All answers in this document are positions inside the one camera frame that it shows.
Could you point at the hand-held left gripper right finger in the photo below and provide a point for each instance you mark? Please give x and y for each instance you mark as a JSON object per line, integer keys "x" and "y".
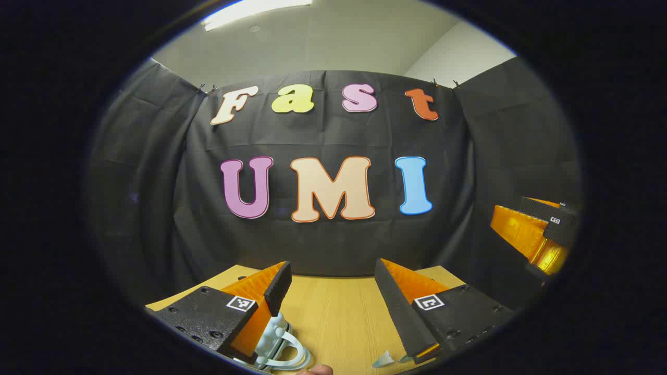
{"x": 398, "y": 312}

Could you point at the black backdrop cloth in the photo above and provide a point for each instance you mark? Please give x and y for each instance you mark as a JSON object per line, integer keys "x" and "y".
{"x": 323, "y": 245}

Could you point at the white and blue tube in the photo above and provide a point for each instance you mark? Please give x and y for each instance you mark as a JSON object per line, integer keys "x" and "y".
{"x": 385, "y": 360}

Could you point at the ceiling light panel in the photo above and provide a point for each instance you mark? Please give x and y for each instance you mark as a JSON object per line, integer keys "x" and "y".
{"x": 250, "y": 9}

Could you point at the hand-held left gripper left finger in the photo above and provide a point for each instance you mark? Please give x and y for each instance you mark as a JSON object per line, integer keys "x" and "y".
{"x": 279, "y": 289}

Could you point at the small tan rounded object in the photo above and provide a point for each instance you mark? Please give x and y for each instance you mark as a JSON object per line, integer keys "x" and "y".
{"x": 316, "y": 370}

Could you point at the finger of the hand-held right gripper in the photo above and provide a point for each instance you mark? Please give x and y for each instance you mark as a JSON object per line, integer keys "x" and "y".
{"x": 516, "y": 229}

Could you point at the light blue suitcase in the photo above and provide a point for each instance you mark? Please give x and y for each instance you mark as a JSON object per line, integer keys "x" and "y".
{"x": 271, "y": 338}

